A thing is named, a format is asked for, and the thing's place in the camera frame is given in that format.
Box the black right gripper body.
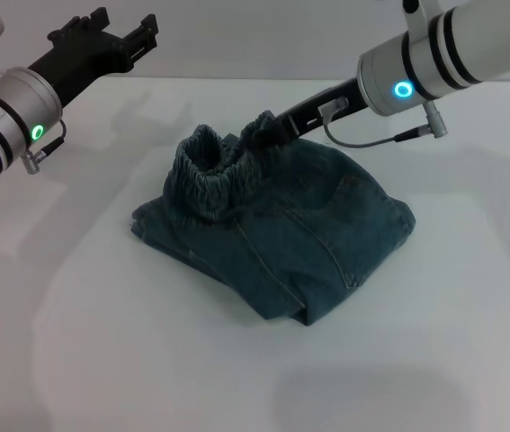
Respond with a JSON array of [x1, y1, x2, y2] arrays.
[[281, 78, 368, 141]]

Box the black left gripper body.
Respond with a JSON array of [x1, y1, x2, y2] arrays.
[[27, 31, 130, 107]]

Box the blue denim shorts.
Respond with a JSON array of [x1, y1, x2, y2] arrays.
[[129, 110, 417, 326]]

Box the right arm cable with plug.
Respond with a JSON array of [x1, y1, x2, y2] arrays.
[[319, 97, 449, 148]]

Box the arm cable with plug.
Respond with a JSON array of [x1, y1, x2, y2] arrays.
[[22, 119, 67, 176], [319, 97, 449, 148]]

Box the left arm cable with plug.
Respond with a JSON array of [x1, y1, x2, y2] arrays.
[[22, 119, 67, 176]]

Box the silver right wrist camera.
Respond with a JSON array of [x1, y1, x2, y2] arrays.
[[400, 0, 435, 32]]

